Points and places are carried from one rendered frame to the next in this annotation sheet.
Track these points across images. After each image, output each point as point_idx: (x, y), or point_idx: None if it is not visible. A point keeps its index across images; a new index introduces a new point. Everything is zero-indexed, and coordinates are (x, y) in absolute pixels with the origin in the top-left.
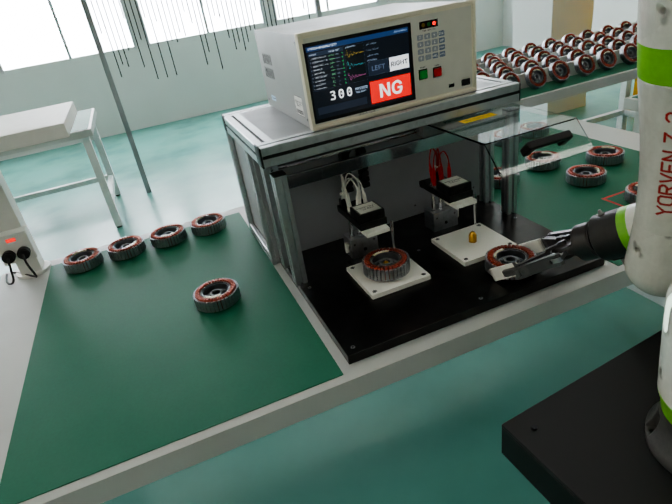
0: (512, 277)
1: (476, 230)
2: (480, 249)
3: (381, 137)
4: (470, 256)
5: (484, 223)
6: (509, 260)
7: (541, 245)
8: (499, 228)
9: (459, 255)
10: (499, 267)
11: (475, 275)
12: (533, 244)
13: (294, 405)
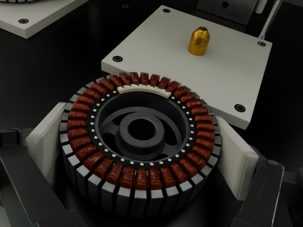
0: (66, 169)
1: (241, 45)
2: (173, 69)
3: None
4: (132, 62)
5: (285, 53)
6: (150, 131)
7: (240, 177)
8: (291, 77)
9: (126, 47)
10: (47, 115)
11: (71, 95)
12: (232, 152)
13: None
